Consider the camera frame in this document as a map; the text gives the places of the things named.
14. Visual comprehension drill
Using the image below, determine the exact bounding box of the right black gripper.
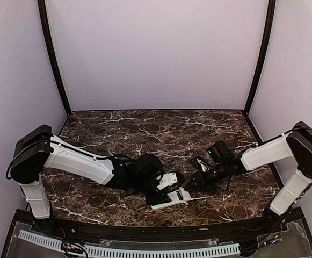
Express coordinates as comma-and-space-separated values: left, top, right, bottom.
184, 161, 228, 192

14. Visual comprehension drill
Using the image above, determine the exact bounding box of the blue AAA battery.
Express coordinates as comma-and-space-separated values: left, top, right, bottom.
176, 190, 184, 201

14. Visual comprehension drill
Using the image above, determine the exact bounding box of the white remote control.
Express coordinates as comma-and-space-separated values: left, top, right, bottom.
151, 188, 192, 210

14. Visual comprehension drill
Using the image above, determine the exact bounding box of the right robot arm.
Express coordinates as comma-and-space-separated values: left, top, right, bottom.
185, 122, 312, 233

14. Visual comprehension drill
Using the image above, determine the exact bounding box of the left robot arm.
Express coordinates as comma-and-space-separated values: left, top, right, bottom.
5, 125, 178, 234

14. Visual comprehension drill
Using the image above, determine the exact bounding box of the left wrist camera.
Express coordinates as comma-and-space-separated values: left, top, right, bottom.
157, 171, 185, 192

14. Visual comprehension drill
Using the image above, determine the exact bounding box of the black front rail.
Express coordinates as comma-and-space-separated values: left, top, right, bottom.
48, 214, 266, 242

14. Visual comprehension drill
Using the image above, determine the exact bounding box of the white slotted cable duct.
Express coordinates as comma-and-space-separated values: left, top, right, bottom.
18, 230, 240, 257

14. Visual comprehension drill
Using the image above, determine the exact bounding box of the right black frame post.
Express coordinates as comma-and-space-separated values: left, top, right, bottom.
243, 0, 276, 117

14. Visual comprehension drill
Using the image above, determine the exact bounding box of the black frame post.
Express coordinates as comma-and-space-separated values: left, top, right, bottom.
243, 0, 276, 117
37, 0, 72, 117

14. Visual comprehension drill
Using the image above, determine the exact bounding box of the left black frame post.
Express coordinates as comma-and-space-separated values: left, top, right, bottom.
37, 0, 72, 117

